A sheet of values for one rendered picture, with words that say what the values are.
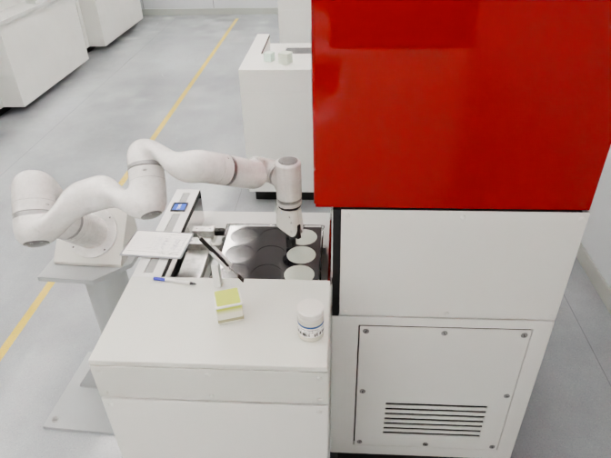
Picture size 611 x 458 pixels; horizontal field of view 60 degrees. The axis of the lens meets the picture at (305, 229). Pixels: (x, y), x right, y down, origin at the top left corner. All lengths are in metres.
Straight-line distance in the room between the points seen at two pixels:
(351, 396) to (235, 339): 0.68
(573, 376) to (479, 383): 0.95
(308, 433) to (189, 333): 0.44
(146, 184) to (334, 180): 0.51
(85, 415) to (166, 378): 1.23
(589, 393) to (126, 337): 2.08
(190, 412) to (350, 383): 0.63
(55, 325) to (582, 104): 2.69
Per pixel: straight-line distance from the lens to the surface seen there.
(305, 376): 1.41
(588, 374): 2.93
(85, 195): 1.63
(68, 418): 2.71
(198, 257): 1.92
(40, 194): 1.76
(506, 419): 2.19
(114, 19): 8.43
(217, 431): 1.64
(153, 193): 1.52
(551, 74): 1.41
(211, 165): 1.48
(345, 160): 1.41
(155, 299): 1.64
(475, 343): 1.86
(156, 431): 1.69
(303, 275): 1.76
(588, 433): 2.70
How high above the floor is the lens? 2.01
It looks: 34 degrees down
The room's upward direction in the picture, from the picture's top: 2 degrees counter-clockwise
